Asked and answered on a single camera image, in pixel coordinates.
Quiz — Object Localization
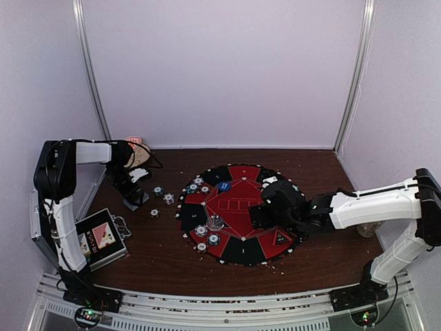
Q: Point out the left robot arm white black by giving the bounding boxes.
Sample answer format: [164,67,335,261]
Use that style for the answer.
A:
[34,139,151,312]

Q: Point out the round red black poker mat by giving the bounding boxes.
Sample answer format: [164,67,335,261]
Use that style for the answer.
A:
[175,163,307,267]

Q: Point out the green poker chip stack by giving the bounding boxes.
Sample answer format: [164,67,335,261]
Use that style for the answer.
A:
[153,186,164,197]

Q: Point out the clear acrylic dealer button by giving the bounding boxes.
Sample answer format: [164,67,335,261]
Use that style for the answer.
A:
[206,214,225,231]

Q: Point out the aluminium frame post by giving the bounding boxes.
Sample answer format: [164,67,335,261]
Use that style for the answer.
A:
[333,0,377,155]
[72,0,111,139]

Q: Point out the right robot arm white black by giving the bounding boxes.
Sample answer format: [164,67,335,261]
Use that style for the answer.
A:
[249,168,440,311]

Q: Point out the cream ceramic mug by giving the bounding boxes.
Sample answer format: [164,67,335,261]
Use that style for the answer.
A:
[357,221,383,238]

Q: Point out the blue white poker chip stack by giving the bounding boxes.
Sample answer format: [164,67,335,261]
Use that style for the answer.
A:
[163,193,175,205]

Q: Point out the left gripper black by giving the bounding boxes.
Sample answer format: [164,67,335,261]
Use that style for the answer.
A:
[106,165,143,207]

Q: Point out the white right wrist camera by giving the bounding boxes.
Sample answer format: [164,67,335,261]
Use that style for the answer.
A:
[262,176,278,188]

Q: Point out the brown hundred chip sector two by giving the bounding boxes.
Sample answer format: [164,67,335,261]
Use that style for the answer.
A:
[196,242,207,253]

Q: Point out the front aluminium rail base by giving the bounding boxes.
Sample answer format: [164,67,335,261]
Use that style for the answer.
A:
[24,274,428,330]

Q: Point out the blue small blind button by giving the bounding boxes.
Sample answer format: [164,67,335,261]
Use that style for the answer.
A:
[218,182,231,192]

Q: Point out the round wooden plate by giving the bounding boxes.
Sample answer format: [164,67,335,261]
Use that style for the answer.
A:
[128,143,151,169]

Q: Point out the brown poker chip stack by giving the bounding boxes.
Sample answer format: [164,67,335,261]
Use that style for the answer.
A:
[150,208,161,218]

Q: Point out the blue playing card deck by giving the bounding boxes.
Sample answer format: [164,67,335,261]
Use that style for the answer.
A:
[123,193,150,211]

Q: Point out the aluminium poker case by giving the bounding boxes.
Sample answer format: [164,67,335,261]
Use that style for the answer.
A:
[29,188,133,273]

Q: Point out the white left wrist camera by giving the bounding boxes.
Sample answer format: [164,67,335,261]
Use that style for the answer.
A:
[128,168,152,183]

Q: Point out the black triangle all-in marker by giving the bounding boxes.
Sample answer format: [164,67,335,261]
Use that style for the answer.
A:
[273,230,291,245]

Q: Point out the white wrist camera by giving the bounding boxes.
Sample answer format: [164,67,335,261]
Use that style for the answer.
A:
[128,168,152,183]
[262,176,278,188]

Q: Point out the red white patterned bowl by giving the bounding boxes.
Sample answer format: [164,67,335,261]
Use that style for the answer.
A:
[124,136,142,146]

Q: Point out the green fifty chips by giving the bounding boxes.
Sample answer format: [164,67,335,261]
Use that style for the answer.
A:
[187,183,199,194]
[207,233,221,246]

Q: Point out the left aluminium frame post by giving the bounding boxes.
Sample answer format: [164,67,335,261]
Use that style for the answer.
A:
[72,0,111,139]

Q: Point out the right aluminium frame post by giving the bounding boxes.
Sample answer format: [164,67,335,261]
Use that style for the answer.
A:
[333,0,377,155]

